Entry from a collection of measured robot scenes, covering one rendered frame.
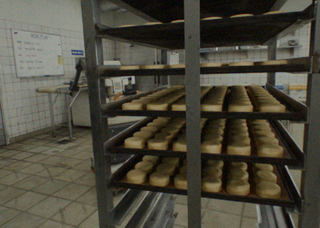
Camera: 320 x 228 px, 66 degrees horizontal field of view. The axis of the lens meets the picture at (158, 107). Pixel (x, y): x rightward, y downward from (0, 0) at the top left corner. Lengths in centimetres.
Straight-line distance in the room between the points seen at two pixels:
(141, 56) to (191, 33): 552
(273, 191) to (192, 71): 31
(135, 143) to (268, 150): 29
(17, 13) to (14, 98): 148
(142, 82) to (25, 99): 254
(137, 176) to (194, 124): 21
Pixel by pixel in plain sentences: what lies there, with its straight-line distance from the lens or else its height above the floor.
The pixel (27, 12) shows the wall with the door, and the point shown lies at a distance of 542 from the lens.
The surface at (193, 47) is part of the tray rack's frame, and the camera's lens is 51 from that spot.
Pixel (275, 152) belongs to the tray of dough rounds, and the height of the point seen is 106.
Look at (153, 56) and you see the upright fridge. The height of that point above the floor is 148.
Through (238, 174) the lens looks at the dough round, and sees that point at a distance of 66.
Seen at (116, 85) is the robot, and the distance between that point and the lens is 278.
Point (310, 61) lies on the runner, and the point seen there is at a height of 124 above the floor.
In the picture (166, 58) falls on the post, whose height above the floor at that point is 127.
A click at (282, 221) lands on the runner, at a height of 86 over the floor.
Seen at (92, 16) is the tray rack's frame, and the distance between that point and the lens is 59.
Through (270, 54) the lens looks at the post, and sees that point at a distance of 112.
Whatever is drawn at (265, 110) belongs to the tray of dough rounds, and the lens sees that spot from 54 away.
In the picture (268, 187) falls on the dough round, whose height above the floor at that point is 97.
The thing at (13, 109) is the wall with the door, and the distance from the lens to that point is 504.
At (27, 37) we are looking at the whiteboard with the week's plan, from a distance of 530.
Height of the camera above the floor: 124
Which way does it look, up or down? 9 degrees down
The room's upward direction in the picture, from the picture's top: 2 degrees counter-clockwise
